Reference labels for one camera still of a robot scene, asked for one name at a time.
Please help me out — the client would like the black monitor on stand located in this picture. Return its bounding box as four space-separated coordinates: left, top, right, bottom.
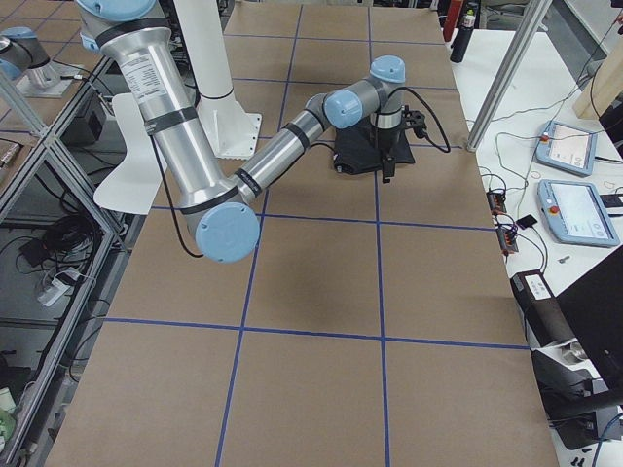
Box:
531 248 622 449

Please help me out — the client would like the right black braided cable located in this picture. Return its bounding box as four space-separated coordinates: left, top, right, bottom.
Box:
154 86 452 259

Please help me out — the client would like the teach pendant tablet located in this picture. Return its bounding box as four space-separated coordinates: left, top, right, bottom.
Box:
535 121 597 177
537 179 620 248

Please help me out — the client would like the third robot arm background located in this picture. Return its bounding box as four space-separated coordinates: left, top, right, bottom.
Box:
1 26 73 98

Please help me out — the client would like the dark rectangular device box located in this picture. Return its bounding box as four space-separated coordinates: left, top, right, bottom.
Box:
510 269 575 346

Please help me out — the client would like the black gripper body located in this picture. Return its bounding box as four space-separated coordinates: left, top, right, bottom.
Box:
372 126 403 161

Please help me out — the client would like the small black square pad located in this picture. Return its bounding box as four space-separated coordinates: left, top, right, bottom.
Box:
515 214 537 230

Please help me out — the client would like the lower orange circuit board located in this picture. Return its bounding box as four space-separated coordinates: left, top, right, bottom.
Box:
495 225 519 257

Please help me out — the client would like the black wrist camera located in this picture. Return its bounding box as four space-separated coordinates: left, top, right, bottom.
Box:
402 107 428 139

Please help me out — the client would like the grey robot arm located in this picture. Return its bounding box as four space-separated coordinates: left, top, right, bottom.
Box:
79 1 406 263

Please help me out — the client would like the lower teach pendant tablet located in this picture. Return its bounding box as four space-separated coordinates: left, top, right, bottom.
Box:
537 179 620 248

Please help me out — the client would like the black graphic t-shirt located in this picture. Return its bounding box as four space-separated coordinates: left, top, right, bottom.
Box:
334 120 415 175

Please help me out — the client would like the white metal mount base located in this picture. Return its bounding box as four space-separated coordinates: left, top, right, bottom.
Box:
174 0 262 160

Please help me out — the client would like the aluminium frame rail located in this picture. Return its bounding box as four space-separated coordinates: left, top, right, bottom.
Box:
465 0 552 152

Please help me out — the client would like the white plastic chair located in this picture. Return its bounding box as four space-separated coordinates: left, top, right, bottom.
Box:
93 93 162 215

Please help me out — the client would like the orange circuit board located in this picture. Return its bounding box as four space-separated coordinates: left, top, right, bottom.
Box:
495 225 519 257
486 191 507 215

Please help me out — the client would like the upper teach pendant tablet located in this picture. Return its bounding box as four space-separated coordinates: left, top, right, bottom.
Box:
535 121 597 177

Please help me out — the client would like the red cylinder bottle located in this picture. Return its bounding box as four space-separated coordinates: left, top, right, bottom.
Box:
443 0 463 42

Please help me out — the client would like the black water bottle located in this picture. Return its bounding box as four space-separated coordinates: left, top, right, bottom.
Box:
450 15 475 63

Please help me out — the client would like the upper orange circuit board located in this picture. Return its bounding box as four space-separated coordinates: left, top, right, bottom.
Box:
486 191 507 215

